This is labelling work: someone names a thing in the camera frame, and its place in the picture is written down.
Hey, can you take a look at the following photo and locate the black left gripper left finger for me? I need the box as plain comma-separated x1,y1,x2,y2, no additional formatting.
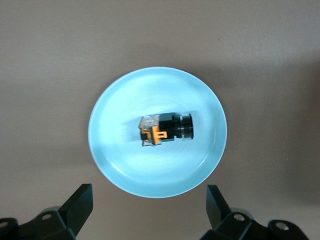
0,183,95,240

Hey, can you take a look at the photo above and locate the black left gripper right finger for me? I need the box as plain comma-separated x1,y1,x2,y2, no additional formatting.
199,184,311,240

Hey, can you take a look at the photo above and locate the orange and black push-button switch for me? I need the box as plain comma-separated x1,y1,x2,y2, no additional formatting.
138,112,195,148

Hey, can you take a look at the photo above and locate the light blue round plate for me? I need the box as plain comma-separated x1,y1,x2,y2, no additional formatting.
87,66,228,200

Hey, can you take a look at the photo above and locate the brown table mat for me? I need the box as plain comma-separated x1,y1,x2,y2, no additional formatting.
0,0,320,240

